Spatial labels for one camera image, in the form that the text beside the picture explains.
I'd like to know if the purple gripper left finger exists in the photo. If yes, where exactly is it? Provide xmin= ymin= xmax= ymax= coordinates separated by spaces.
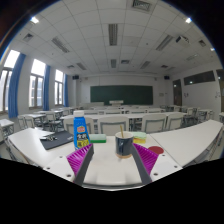
xmin=67 ymin=144 xmax=94 ymax=186

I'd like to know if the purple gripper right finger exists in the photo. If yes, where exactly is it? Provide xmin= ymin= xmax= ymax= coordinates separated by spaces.
xmin=131 ymin=143 xmax=158 ymax=185

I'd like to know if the red round coaster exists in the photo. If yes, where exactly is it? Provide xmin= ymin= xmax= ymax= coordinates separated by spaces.
xmin=149 ymin=146 xmax=164 ymax=155

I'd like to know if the green yellow sponge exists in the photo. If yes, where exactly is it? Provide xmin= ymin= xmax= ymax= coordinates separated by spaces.
xmin=132 ymin=132 xmax=147 ymax=143

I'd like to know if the blue plastic bottle white cap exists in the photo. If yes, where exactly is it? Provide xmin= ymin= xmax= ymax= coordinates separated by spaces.
xmin=73 ymin=110 xmax=90 ymax=150

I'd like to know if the green white sponge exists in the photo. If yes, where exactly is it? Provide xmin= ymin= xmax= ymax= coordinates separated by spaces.
xmin=89 ymin=134 xmax=106 ymax=143

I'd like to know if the dark grey laptop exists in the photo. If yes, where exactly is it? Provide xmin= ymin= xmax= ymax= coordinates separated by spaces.
xmin=40 ymin=131 xmax=73 ymax=150

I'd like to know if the dark mug with wooden base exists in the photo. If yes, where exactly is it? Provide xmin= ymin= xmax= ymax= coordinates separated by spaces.
xmin=115 ymin=131 xmax=133 ymax=158

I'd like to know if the white chair backrest centre-right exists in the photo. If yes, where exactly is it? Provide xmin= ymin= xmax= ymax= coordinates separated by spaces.
xmin=141 ymin=113 xmax=166 ymax=134

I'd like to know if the white chair backrest left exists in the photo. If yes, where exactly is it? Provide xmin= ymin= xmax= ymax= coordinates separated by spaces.
xmin=63 ymin=117 xmax=95 ymax=134

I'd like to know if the wooden stick in mug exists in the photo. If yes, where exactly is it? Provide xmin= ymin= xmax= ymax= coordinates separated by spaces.
xmin=120 ymin=125 xmax=124 ymax=138

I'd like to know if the white chair backrest centre-left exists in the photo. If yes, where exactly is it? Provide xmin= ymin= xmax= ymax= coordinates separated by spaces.
xmin=97 ymin=116 xmax=129 ymax=136

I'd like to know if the white chair backrest right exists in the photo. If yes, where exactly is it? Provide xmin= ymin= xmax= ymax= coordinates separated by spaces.
xmin=166 ymin=112 xmax=184 ymax=131

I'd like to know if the green chalkboard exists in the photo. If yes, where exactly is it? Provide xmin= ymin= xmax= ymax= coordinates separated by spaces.
xmin=90 ymin=85 xmax=153 ymax=105

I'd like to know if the blue curtain middle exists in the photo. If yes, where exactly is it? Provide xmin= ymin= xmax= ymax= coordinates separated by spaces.
xmin=43 ymin=65 xmax=51 ymax=111

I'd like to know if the blue curtain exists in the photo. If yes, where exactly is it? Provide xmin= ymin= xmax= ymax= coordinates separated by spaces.
xmin=8 ymin=54 xmax=26 ymax=118
xmin=43 ymin=65 xmax=51 ymax=111

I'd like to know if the blue curtain far left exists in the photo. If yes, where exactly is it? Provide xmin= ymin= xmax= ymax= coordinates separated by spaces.
xmin=8 ymin=54 xmax=26 ymax=118

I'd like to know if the ceiling projector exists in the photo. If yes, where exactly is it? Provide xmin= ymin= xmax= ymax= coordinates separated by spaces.
xmin=176 ymin=36 xmax=189 ymax=46

